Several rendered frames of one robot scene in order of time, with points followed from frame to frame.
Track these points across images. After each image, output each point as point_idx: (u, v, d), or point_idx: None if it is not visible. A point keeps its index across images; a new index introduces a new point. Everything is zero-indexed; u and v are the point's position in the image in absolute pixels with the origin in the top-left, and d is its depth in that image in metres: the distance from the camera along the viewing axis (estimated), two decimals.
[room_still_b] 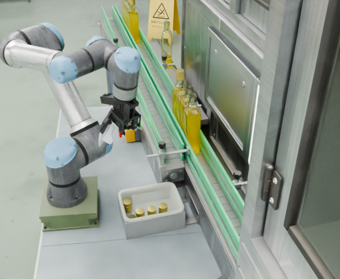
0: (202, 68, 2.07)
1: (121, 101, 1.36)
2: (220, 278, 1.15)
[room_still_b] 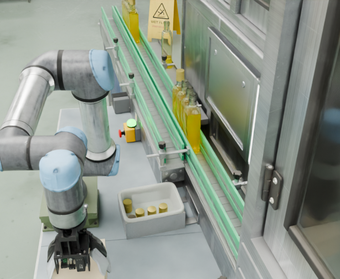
0: (202, 68, 2.07)
1: (54, 226, 0.91)
2: (220, 278, 1.15)
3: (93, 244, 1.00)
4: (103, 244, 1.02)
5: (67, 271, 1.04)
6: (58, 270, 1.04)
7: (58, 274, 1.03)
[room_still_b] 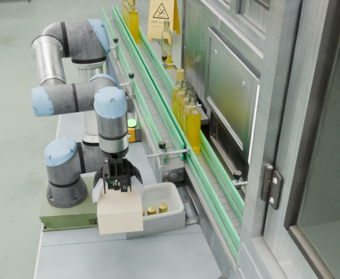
0: (202, 68, 2.07)
1: (103, 151, 1.11)
2: (220, 278, 1.15)
3: (132, 172, 1.20)
4: (140, 173, 1.22)
5: (109, 196, 1.24)
6: (102, 196, 1.24)
7: (102, 199, 1.23)
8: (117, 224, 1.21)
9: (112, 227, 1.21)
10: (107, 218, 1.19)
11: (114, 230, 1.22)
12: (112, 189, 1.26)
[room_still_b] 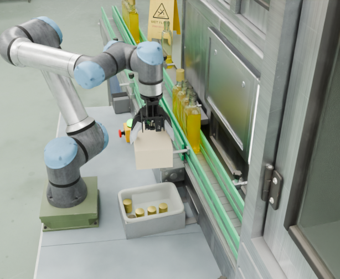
0: (202, 68, 2.07)
1: (143, 96, 1.35)
2: (220, 278, 1.15)
3: (164, 117, 1.44)
4: (170, 118, 1.46)
5: (144, 138, 1.47)
6: (138, 138, 1.47)
7: (138, 140, 1.47)
8: (151, 160, 1.44)
9: (147, 163, 1.45)
10: (143, 155, 1.43)
11: (149, 166, 1.45)
12: (146, 133, 1.50)
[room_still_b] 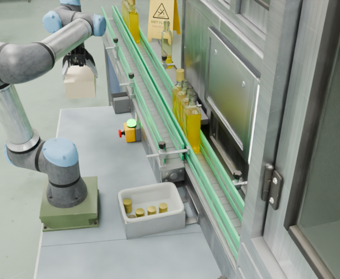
0: (202, 68, 2.07)
1: None
2: (220, 278, 1.15)
3: (87, 56, 1.83)
4: (93, 58, 1.85)
5: (73, 75, 1.86)
6: (68, 75, 1.86)
7: (68, 76, 1.86)
8: (77, 91, 1.83)
9: (74, 93, 1.84)
10: (71, 86, 1.82)
11: (76, 96, 1.85)
12: (76, 71, 1.89)
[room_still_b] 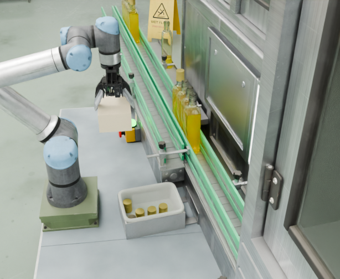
0: (202, 68, 2.07)
1: (102, 65, 1.53)
2: (220, 278, 1.15)
3: (124, 85, 1.62)
4: (129, 87, 1.64)
5: (107, 105, 1.66)
6: (101, 105, 1.66)
7: (101, 106, 1.65)
8: (112, 124, 1.63)
9: (108, 127, 1.63)
10: (105, 119, 1.61)
11: (111, 129, 1.64)
12: (109, 101, 1.68)
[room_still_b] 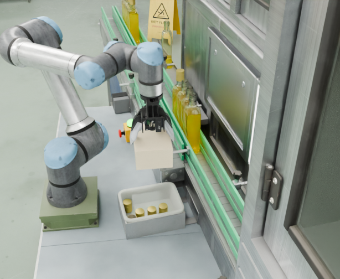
0: (202, 68, 2.07)
1: (143, 96, 1.35)
2: (220, 278, 1.15)
3: (164, 117, 1.44)
4: (170, 118, 1.46)
5: (144, 139, 1.47)
6: (138, 139, 1.47)
7: (138, 140, 1.47)
8: (151, 161, 1.44)
9: (147, 164, 1.45)
10: (143, 155, 1.43)
11: (149, 166, 1.46)
12: (146, 133, 1.50)
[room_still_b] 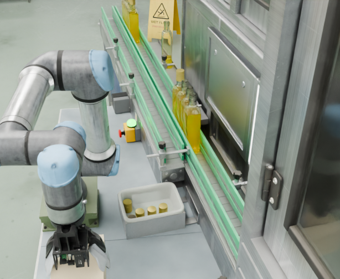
0: (202, 68, 2.07)
1: (52, 221, 0.90)
2: (220, 278, 1.15)
3: (92, 240, 0.99)
4: (102, 240, 1.01)
5: (66, 267, 1.03)
6: (57, 267, 1.03)
7: (57, 270, 1.02)
8: None
9: None
10: None
11: None
12: None
